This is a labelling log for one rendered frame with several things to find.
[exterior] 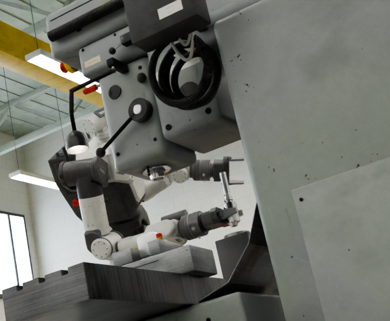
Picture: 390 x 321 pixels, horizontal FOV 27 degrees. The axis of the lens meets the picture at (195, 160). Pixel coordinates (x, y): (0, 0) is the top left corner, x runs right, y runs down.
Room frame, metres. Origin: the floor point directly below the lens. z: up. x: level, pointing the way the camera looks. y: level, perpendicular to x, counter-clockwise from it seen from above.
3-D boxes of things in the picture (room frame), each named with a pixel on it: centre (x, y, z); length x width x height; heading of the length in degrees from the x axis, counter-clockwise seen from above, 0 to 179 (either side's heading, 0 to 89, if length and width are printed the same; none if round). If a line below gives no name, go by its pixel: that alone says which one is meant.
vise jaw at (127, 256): (2.18, 0.22, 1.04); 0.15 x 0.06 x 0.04; 158
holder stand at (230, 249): (2.69, -0.10, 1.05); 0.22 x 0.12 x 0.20; 157
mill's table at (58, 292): (2.27, 0.12, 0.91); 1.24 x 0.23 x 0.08; 155
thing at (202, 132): (2.18, -0.06, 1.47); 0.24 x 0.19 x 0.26; 155
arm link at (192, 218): (2.68, 0.00, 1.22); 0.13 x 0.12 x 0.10; 158
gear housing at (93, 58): (2.24, 0.08, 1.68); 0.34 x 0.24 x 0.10; 65
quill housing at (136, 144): (2.26, 0.11, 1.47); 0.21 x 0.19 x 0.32; 155
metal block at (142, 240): (2.16, 0.17, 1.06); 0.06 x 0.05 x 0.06; 158
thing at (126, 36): (2.11, 0.12, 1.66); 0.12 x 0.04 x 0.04; 65
